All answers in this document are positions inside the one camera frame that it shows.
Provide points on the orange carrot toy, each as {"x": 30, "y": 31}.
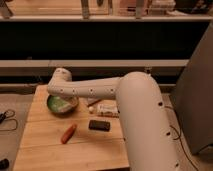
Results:
{"x": 68, "y": 134}

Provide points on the black object bottom left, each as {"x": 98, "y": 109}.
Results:
{"x": 4, "y": 164}

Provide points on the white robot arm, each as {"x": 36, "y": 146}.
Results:
{"x": 143, "y": 119}

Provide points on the white sponge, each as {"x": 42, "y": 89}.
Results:
{"x": 107, "y": 110}

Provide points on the long grey shelf rail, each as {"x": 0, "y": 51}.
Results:
{"x": 92, "y": 63}

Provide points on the grey cabinet at right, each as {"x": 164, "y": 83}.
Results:
{"x": 192, "y": 97}

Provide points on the black rectangular block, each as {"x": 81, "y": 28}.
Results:
{"x": 99, "y": 125}

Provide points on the green ceramic bowl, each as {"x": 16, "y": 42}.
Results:
{"x": 60, "y": 106}

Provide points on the brown wooden stick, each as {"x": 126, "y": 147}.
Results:
{"x": 92, "y": 101}

